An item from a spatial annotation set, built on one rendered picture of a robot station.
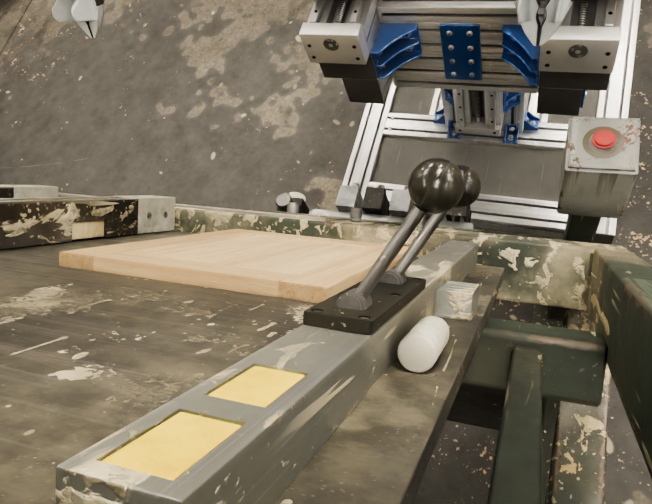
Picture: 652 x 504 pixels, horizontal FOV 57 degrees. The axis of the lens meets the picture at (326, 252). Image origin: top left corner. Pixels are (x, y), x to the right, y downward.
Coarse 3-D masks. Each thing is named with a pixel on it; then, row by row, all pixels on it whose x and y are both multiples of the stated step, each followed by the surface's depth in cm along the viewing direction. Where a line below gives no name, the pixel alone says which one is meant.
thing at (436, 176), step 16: (432, 160) 40; (448, 160) 40; (416, 176) 40; (432, 176) 39; (448, 176) 39; (416, 192) 40; (432, 192) 39; (448, 192) 39; (416, 208) 41; (432, 208) 40; (448, 208) 40; (416, 224) 41; (400, 240) 41; (384, 256) 42; (368, 272) 42; (384, 272) 42; (368, 288) 42; (336, 304) 43; (352, 304) 42; (368, 304) 43
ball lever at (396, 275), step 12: (468, 168) 51; (468, 180) 50; (468, 192) 50; (468, 204) 51; (432, 216) 52; (444, 216) 52; (432, 228) 52; (420, 240) 53; (408, 252) 53; (408, 264) 54; (384, 276) 53; (396, 276) 53
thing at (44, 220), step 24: (0, 216) 86; (24, 216) 90; (48, 216) 95; (72, 216) 100; (96, 216) 105; (120, 216) 111; (144, 216) 118; (168, 216) 126; (0, 240) 87; (24, 240) 91; (48, 240) 95
